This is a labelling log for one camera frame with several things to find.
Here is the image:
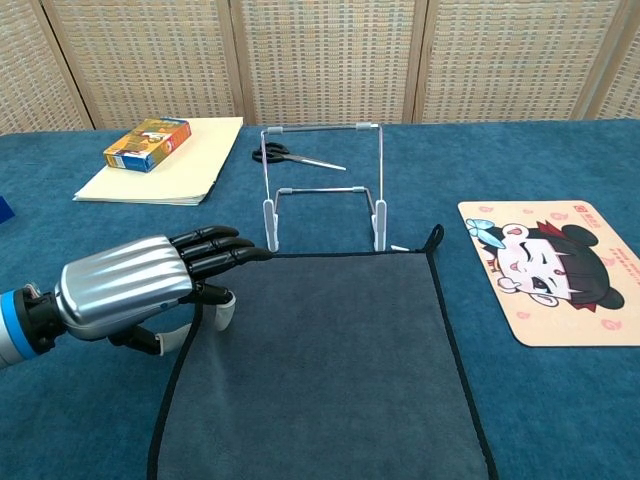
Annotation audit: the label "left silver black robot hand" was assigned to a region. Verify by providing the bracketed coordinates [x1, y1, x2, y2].
[53, 225, 275, 357]

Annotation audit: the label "blue and grey cloth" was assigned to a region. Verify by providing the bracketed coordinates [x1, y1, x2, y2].
[146, 223, 500, 480]

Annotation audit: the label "beige paper folder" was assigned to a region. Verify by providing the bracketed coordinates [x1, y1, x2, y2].
[72, 116, 245, 207]

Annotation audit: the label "orange blue carton box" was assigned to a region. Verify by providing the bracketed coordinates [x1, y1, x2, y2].
[102, 117, 193, 174]

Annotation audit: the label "teal carpet table cover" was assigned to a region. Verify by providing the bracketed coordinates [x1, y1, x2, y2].
[0, 118, 640, 480]

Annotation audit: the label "woven wooden folding screen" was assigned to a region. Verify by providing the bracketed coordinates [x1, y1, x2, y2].
[0, 0, 640, 135]

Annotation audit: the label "cartoon girl mouse pad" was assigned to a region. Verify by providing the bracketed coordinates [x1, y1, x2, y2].
[457, 200, 640, 348]

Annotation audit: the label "small metal rack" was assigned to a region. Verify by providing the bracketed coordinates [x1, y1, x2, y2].
[260, 121, 389, 253]

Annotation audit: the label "black handled scissors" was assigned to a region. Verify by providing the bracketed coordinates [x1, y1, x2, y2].
[251, 141, 347, 172]

